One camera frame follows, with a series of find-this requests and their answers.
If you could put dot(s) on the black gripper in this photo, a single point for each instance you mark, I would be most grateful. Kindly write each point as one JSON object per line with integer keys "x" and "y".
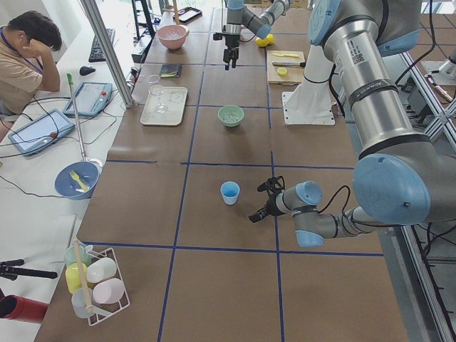
{"x": 231, "y": 42}
{"x": 273, "y": 206}

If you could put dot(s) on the light blue plastic cup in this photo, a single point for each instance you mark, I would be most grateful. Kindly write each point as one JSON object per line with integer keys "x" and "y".
{"x": 230, "y": 191}

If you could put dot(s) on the mint green bowl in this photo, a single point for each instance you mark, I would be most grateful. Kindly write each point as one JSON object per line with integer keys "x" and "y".
{"x": 230, "y": 115}

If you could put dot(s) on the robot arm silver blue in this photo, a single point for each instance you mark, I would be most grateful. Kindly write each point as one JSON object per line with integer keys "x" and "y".
{"x": 395, "y": 179}
{"x": 238, "y": 17}

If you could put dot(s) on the pink bowl with ice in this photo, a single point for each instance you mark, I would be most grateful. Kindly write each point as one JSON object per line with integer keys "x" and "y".
{"x": 173, "y": 36}

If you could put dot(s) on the large blue bowl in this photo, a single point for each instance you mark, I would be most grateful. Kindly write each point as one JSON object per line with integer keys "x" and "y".
{"x": 68, "y": 188}

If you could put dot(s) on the yellow lemon upper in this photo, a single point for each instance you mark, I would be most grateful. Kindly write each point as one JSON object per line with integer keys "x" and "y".
{"x": 262, "y": 42}

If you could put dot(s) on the yellow plastic knife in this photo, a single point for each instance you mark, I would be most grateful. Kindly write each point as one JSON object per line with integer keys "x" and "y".
{"x": 288, "y": 55}

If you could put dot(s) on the half lemon slice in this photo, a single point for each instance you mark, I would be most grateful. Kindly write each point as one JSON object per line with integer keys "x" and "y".
{"x": 282, "y": 71}

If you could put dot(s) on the wooden cutting board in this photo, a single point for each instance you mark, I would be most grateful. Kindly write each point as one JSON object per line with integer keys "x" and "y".
{"x": 294, "y": 76}

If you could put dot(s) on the dark grey folded cloth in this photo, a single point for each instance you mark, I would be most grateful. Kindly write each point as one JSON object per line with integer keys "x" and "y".
{"x": 170, "y": 70}

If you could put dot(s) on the clear wine glass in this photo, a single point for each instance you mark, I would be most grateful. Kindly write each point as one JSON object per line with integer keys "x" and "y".
{"x": 156, "y": 92}

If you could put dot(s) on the cream bear tray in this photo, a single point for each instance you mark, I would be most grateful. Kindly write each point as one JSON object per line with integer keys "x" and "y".
{"x": 175, "y": 98}

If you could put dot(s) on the blue teach pendant far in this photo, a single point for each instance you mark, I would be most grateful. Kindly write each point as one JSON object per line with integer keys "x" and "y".
{"x": 91, "y": 97}

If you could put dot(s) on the blue teach pendant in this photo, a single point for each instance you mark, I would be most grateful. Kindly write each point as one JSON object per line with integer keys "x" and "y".
{"x": 91, "y": 97}
{"x": 41, "y": 133}

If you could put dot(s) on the black computer mouse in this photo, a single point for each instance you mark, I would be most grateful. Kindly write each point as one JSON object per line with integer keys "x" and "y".
{"x": 86, "y": 70}

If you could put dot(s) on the long metal grabber stick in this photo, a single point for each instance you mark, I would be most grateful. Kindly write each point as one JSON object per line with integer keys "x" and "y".
{"x": 84, "y": 156}

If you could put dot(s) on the yellow plastic fork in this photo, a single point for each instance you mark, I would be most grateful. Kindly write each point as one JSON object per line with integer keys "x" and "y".
{"x": 75, "y": 176}

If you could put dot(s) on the blue teach pendant near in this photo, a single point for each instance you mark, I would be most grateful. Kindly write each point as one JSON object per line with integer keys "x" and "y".
{"x": 41, "y": 133}

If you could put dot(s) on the seated person beige shirt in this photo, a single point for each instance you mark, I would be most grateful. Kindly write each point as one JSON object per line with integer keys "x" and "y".
{"x": 27, "y": 64}

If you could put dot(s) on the red cylinder bottle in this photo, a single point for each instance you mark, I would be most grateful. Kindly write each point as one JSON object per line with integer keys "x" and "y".
{"x": 23, "y": 309}

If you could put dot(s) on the metal handled knife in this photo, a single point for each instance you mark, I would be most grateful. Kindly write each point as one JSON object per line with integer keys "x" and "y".
{"x": 289, "y": 64}

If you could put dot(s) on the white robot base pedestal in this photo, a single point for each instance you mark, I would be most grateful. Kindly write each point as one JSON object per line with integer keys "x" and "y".
{"x": 310, "y": 103}

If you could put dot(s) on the white wire cup rack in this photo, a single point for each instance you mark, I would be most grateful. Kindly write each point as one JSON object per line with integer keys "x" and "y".
{"x": 95, "y": 282}

